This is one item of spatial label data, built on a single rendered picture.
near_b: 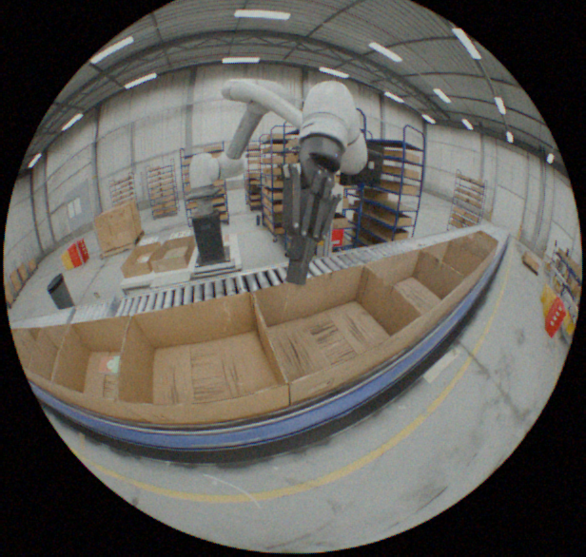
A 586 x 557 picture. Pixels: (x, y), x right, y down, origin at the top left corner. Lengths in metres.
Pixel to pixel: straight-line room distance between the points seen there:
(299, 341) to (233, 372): 0.22
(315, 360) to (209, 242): 1.00
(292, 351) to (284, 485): 1.06
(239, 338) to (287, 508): 1.23
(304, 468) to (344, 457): 0.26
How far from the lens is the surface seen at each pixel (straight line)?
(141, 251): 1.92
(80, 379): 0.91
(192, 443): 0.53
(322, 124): 0.34
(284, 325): 0.65
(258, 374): 0.56
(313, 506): 1.46
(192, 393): 0.58
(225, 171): 1.27
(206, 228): 1.27
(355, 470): 1.45
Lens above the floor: 1.38
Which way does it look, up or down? 31 degrees down
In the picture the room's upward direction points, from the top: straight up
